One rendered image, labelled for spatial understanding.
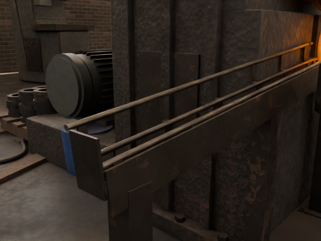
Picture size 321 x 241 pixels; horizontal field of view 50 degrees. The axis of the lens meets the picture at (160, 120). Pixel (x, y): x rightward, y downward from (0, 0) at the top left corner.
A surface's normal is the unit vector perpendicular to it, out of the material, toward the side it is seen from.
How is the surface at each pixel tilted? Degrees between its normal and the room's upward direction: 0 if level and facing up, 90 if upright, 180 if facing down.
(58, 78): 90
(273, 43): 90
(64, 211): 0
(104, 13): 90
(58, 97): 90
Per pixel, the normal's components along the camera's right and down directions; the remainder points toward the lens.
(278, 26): 0.74, 0.17
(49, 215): 0.00, -0.97
